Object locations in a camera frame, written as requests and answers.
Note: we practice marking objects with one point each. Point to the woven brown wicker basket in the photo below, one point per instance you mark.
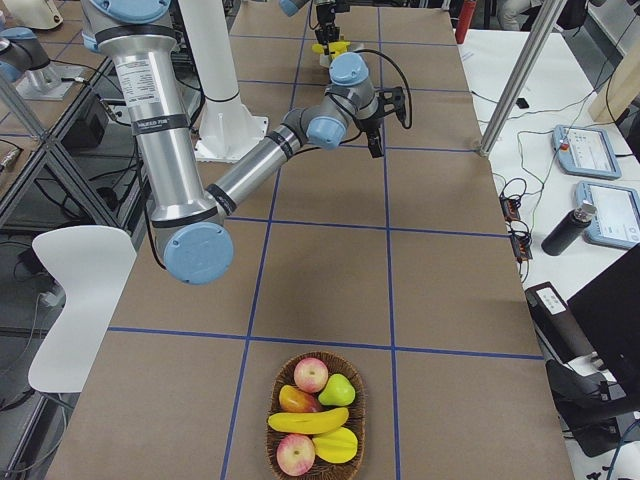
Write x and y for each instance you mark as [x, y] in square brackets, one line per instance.
[356, 422]

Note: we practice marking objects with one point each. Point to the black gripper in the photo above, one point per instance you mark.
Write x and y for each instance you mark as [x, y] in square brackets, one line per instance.
[327, 20]
[369, 125]

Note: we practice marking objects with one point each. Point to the grey square plate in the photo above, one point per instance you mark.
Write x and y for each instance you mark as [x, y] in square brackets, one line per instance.
[325, 61]

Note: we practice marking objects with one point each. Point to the red cylinder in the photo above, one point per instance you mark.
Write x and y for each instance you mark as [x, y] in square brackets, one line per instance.
[464, 20]

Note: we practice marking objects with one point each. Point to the orange red mango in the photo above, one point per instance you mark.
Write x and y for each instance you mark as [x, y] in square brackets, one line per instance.
[293, 400]

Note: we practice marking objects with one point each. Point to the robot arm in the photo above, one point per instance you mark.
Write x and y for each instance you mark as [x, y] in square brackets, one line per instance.
[198, 183]
[292, 7]

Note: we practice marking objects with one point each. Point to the black computer monitor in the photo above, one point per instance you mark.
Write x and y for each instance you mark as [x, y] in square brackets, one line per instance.
[607, 311]

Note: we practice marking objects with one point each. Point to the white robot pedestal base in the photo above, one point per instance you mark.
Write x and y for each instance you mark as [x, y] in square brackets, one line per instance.
[227, 129]

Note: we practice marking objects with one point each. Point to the teach pendant tablet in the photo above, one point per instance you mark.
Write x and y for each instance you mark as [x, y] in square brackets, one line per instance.
[585, 152]
[616, 222]

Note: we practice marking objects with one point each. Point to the green pear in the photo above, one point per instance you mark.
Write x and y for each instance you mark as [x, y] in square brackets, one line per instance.
[338, 391]

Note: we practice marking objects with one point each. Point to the aluminium frame post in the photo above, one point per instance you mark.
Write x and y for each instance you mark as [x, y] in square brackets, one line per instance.
[536, 40]

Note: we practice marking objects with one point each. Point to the black water bottle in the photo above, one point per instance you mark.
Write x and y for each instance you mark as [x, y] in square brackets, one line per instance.
[569, 229]

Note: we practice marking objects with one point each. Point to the yellow banana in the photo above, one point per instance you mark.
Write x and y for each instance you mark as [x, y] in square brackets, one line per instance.
[332, 49]
[309, 423]

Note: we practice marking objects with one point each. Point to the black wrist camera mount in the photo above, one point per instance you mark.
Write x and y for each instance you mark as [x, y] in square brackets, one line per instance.
[391, 101]

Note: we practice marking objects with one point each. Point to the red pink apple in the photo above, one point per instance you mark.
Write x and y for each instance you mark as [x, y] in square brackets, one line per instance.
[311, 375]

